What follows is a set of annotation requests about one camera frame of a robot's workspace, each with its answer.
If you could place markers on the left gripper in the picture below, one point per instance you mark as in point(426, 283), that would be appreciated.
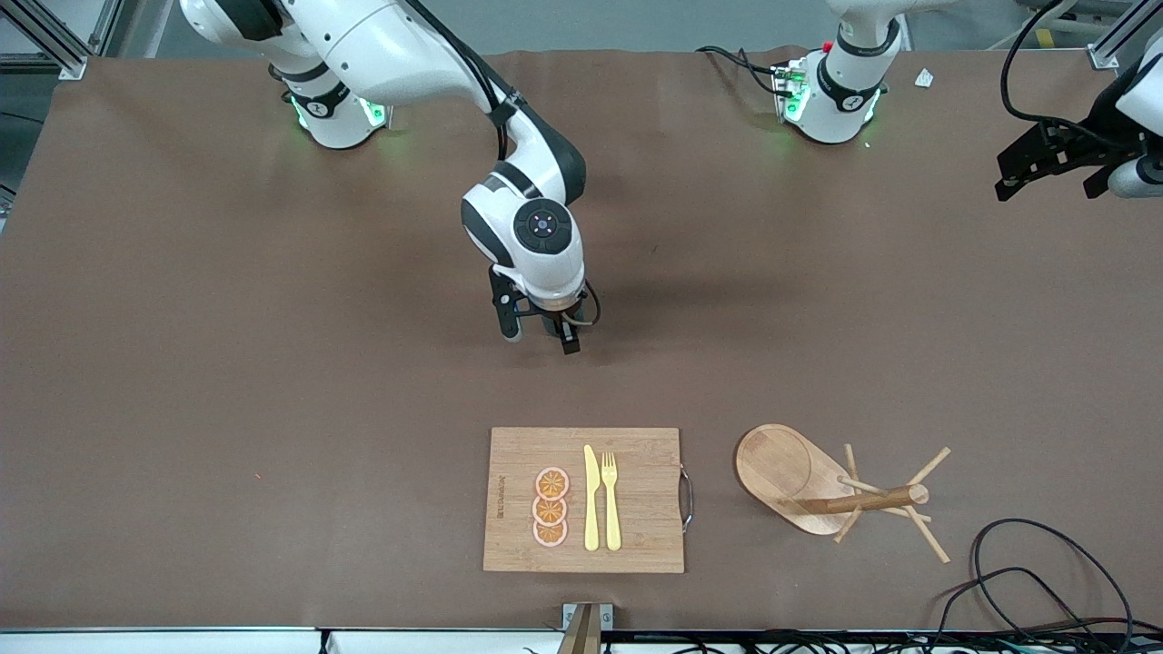
point(1083, 144)

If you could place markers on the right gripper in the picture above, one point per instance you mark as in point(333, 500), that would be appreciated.
point(551, 322)

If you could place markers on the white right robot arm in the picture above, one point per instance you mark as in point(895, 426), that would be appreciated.
point(391, 45)

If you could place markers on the orange slice toy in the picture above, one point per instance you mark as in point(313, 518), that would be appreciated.
point(550, 535)
point(551, 483)
point(550, 511)

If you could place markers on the small white paper scrap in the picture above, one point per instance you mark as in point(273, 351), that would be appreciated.
point(924, 78)

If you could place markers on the yellow plastic knife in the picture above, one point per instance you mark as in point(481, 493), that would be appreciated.
point(591, 509)

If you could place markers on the yellow plastic fork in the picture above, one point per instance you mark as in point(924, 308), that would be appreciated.
point(612, 518)

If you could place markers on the wooden mug tree stand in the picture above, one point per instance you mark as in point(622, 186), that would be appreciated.
point(772, 463)

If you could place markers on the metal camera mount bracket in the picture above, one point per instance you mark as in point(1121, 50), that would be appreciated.
point(586, 627)

